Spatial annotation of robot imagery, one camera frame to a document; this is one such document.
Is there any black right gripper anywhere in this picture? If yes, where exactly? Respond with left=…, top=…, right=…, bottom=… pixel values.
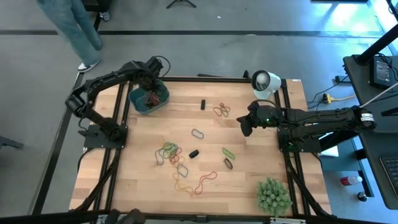
left=236, top=104, right=284, bottom=138

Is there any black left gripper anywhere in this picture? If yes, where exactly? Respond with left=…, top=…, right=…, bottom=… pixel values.
left=141, top=69, right=164, bottom=102

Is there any red rubber band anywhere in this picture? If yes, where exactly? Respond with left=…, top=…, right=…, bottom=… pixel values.
left=169, top=147, right=183, bottom=166
left=194, top=170, right=218, bottom=195
left=145, top=93, right=164, bottom=108
left=213, top=103, right=231, bottom=118

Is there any teal plastic bin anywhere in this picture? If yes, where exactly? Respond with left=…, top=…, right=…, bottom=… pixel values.
left=128, top=78, right=171, bottom=115

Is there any black floor strip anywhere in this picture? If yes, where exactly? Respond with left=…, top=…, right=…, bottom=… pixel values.
left=30, top=71, right=85, bottom=215
left=0, top=29, right=383, bottom=37

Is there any green artificial plant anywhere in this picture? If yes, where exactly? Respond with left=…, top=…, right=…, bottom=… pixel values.
left=256, top=177, right=294, bottom=218

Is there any white box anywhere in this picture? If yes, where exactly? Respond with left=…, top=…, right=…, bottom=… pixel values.
left=320, top=132, right=340, bottom=158

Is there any black wheeled chair base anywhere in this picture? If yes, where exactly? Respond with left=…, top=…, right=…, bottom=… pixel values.
left=83, top=0, right=112, bottom=22

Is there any person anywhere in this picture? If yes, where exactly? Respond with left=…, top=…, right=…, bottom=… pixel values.
left=36, top=0, right=104, bottom=73

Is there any black slanted pole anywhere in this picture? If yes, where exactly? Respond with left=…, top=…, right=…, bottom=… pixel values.
left=354, top=23, right=398, bottom=65
left=320, top=129, right=361, bottom=152

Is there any black tripod base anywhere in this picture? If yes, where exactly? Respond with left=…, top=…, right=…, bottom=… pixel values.
left=166, top=0, right=197, bottom=9

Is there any black desk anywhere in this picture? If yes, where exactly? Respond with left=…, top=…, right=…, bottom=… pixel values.
left=343, top=54, right=398, bottom=134
left=359, top=132, right=398, bottom=210

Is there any red and white bottle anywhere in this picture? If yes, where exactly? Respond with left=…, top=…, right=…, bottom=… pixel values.
left=340, top=175, right=364, bottom=187

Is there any black rounded object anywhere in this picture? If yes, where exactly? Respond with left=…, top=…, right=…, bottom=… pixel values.
left=105, top=207, right=147, bottom=224

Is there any black electronic box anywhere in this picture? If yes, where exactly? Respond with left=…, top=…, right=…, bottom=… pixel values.
left=369, top=55, right=398, bottom=90

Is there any grey furniture leg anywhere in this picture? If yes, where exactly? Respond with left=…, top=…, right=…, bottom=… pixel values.
left=0, top=135, right=25, bottom=151

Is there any black keyboard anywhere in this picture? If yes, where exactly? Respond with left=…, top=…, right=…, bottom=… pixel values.
left=379, top=154, right=398, bottom=200

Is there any black horizontal beam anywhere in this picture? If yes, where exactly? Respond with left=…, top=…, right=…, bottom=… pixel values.
left=0, top=210, right=398, bottom=224

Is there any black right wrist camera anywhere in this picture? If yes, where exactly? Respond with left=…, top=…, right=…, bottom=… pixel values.
left=247, top=101, right=261, bottom=115

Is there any black aluminium table frame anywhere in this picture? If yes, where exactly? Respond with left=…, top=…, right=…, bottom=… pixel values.
left=70, top=70, right=332, bottom=218

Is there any black floor cable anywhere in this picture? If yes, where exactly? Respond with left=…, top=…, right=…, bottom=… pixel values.
left=306, top=73, right=363, bottom=123

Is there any yellow extension cord plug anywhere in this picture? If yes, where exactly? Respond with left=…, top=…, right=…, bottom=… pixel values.
left=322, top=93, right=357, bottom=105

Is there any silver metal bracket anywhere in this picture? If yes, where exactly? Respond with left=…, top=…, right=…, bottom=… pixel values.
left=269, top=217, right=307, bottom=224

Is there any white cable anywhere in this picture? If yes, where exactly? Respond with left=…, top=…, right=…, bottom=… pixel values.
left=359, top=82, right=398, bottom=109

